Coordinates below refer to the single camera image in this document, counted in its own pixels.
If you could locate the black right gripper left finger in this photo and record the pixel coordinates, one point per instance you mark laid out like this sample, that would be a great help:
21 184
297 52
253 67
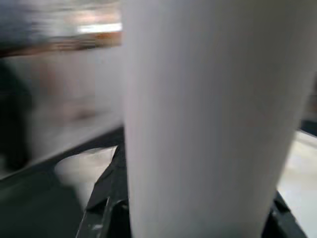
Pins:
106 220

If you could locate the white plastic table leg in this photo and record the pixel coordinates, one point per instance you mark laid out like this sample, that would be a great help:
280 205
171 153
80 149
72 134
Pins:
210 111

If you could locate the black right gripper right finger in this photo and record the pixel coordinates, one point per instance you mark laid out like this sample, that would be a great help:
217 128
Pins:
284 220

